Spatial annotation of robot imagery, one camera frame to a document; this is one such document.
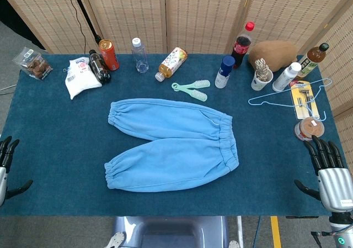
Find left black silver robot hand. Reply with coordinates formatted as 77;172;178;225
0;135;34;207

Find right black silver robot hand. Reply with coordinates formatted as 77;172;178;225
293;135;353;213

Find light blue fleece pants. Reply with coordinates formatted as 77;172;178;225
104;98;239;192

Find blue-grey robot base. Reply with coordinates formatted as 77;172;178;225
113;216;229;248

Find dark teal table cloth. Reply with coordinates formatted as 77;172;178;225
0;54;349;218

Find red can with clear lid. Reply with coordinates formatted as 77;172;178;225
294;117;325;142

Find yellow razor blister pack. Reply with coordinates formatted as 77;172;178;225
289;80;320;120

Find white table leg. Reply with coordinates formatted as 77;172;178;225
236;216;244;242

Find clear box of brown cookies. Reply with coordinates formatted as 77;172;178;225
12;46;54;81

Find white lotion bottle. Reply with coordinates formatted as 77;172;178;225
272;62;302;92

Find white powder bag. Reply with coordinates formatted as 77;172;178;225
65;57;103;101

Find white paper cup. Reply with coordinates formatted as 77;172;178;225
250;69;274;92

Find green label tea bottle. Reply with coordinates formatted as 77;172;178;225
296;42;330;80

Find small dark cola bottle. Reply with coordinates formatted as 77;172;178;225
88;49;112;85

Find white bottle with blue cap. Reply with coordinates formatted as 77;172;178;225
214;55;236;89

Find orange drink can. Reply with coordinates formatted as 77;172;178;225
98;39;120;72

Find tall cola bottle red cap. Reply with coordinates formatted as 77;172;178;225
230;21;255;70

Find black stand pole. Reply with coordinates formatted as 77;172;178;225
68;0;102;45

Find clear empty plastic bottle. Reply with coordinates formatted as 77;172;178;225
131;37;149;73

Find yellow tea bottle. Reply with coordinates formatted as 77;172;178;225
154;47;188;82

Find bamboo folding screen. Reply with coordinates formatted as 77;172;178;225
0;0;353;160

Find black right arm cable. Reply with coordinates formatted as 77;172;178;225
311;230;339;248

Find grey floor cable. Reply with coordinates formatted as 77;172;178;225
0;84;18;96

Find blue cable under table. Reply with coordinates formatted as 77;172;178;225
253;216;261;248

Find light blue wire hanger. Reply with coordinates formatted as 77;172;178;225
248;78;331;122

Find thin black hanging cable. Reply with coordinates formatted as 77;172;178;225
63;0;87;54

